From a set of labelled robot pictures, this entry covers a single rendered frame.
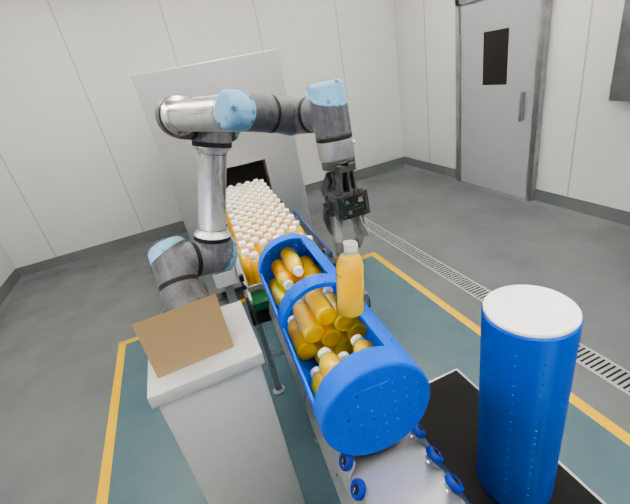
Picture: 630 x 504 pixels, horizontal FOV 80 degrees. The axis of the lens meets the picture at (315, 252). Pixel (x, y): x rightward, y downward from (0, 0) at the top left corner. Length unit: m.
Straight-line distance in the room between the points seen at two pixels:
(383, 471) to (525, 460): 0.74
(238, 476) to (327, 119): 1.15
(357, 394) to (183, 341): 0.50
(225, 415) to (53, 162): 4.94
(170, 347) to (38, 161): 4.90
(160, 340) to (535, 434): 1.25
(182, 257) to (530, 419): 1.24
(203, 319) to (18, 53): 4.99
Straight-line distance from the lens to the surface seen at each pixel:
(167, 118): 1.05
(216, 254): 1.22
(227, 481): 1.46
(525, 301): 1.43
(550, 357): 1.35
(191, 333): 1.12
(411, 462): 1.10
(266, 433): 1.35
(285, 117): 0.80
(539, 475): 1.79
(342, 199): 0.78
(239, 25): 5.81
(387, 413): 1.00
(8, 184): 6.00
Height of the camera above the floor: 1.85
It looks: 26 degrees down
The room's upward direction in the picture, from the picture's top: 11 degrees counter-clockwise
